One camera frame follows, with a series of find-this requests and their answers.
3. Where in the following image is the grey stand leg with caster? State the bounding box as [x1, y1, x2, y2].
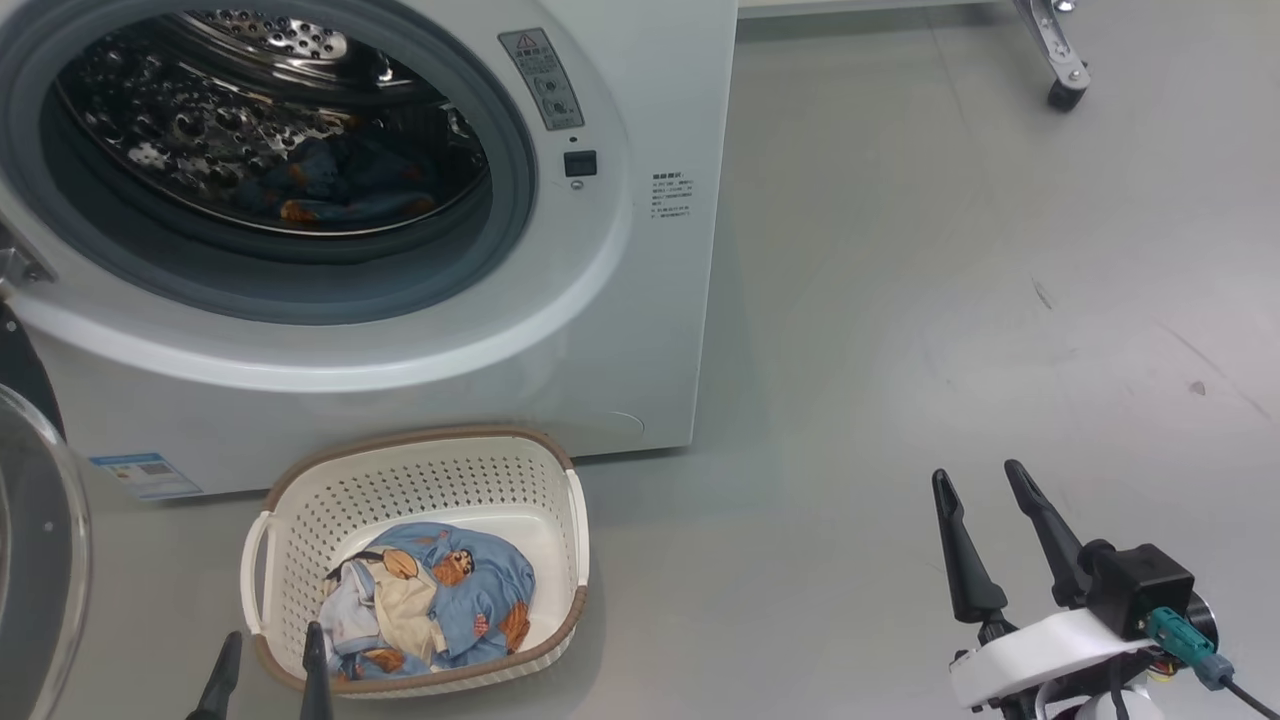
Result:
[1010, 0, 1091, 111]

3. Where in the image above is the washing machine glass door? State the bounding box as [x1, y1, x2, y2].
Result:
[0, 300, 93, 720]

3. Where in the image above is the grey warning label sticker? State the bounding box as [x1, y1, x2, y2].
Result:
[498, 28, 586, 132]

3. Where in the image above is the white perforated basket brown rim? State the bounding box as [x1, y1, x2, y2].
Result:
[240, 427, 591, 698]

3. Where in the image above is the teal plug right camera cable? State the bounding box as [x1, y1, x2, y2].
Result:
[1148, 607, 1280, 720]

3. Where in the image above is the blue cartoon print garment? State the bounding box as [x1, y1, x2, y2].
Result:
[320, 522, 537, 681]
[235, 135, 446, 229]

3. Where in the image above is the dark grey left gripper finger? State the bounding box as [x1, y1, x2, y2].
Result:
[300, 621, 336, 720]
[188, 630, 244, 720]

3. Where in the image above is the small printed text label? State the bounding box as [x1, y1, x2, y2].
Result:
[650, 172, 696, 219]

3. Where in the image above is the blue energy label sticker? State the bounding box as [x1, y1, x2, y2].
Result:
[90, 453, 204, 501]

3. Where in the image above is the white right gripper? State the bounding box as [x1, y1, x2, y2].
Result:
[931, 459, 1156, 720]

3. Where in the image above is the white front-load washing machine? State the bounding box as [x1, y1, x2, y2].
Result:
[0, 0, 739, 499]

